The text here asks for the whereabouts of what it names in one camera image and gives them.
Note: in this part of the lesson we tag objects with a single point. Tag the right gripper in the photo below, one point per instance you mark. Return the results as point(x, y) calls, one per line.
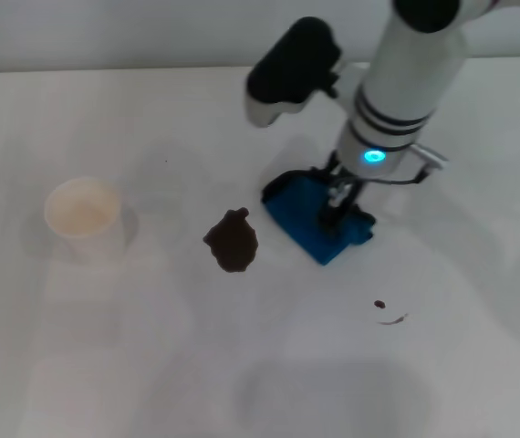
point(340, 191)

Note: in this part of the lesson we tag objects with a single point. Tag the large black liquid stain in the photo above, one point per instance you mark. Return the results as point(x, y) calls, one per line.
point(232, 242)

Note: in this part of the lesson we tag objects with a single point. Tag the thin dark smear streak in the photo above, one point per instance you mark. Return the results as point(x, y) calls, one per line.
point(394, 320)

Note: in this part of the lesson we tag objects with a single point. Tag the black and white wrist camera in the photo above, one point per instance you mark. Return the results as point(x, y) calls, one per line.
point(292, 68)

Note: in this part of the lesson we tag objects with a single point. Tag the blue rag with black trim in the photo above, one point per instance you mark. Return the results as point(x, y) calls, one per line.
point(296, 214)

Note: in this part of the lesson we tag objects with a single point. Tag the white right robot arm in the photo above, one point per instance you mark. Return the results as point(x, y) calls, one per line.
point(401, 77)

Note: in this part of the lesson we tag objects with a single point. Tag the white paper cup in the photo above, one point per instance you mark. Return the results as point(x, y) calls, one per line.
point(82, 214)

